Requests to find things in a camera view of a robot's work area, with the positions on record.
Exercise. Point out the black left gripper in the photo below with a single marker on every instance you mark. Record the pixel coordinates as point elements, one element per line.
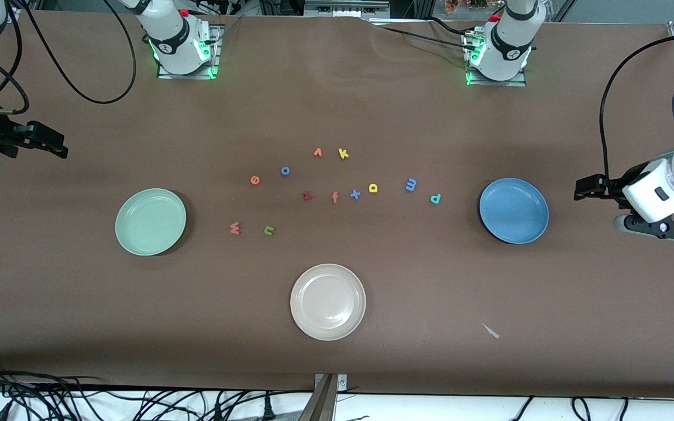
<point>614,188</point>

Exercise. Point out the blue foam letter m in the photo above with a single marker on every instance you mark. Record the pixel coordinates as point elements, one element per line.
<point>411,185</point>

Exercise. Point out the red foam letter w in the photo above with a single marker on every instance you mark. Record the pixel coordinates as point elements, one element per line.
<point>234,228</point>

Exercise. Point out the blue plate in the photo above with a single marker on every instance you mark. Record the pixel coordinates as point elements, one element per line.
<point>513,210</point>

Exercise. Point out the light green plate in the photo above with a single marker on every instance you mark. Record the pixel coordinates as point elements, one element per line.
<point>150,222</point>

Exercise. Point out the small white paper scrap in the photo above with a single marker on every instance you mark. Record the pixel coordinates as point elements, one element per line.
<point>491,331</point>

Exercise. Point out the colorful object pile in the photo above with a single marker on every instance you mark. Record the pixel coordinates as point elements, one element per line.
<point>466,4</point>

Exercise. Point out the blue foam letter x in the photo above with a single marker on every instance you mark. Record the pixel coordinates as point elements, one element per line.
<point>355,194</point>

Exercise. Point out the beige plate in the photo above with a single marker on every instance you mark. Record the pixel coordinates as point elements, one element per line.
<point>327,302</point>

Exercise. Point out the grey device box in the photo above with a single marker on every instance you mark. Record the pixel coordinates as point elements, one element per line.
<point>346,7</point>

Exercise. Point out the black power plug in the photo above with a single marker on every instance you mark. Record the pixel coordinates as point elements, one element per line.
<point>267,409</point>

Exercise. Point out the aluminium profile bar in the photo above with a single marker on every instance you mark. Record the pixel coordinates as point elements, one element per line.
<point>320,403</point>

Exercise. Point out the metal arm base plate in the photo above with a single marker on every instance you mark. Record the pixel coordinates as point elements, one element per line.
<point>215,58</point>
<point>495,83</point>

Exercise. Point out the metal table clamp bracket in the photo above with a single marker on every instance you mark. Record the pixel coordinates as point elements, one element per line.
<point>341,383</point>

